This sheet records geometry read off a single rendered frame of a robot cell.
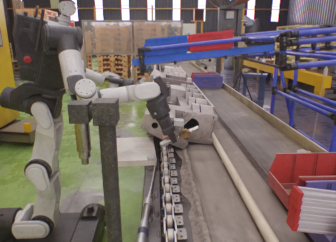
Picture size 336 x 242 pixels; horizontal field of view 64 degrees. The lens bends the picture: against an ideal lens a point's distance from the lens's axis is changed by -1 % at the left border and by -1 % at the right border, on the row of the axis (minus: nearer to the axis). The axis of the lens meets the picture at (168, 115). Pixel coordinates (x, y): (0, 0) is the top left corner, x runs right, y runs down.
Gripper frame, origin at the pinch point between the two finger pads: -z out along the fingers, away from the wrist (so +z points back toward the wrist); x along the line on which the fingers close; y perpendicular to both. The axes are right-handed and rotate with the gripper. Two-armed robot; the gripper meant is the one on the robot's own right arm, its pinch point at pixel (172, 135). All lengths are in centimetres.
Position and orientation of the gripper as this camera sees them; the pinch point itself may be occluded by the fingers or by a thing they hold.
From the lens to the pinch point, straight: 122.0
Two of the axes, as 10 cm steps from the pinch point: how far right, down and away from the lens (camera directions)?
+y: -9.0, 4.2, 0.8
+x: -0.4, -2.7, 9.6
